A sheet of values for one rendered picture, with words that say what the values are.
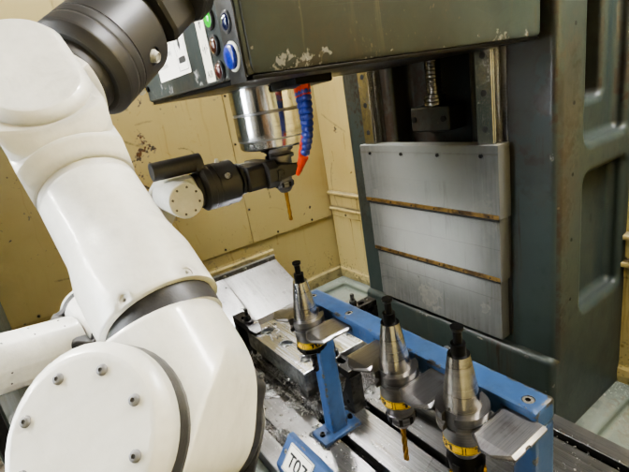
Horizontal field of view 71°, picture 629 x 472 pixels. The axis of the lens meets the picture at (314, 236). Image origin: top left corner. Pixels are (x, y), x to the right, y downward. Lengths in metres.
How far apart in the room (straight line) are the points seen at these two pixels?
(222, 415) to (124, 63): 0.29
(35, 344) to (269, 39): 0.57
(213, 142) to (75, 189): 1.70
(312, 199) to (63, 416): 2.08
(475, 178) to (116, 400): 1.02
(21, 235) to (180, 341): 1.65
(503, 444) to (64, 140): 0.49
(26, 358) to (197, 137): 1.33
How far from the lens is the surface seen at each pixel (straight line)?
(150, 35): 0.44
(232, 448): 0.27
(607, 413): 1.57
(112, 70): 0.41
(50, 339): 0.83
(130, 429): 0.21
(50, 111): 0.32
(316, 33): 0.64
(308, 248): 2.29
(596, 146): 1.24
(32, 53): 0.36
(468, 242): 1.22
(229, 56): 0.60
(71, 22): 0.42
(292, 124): 0.89
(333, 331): 0.75
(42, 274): 1.90
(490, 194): 1.13
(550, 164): 1.10
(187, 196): 0.82
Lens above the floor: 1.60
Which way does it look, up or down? 18 degrees down
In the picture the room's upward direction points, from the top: 10 degrees counter-clockwise
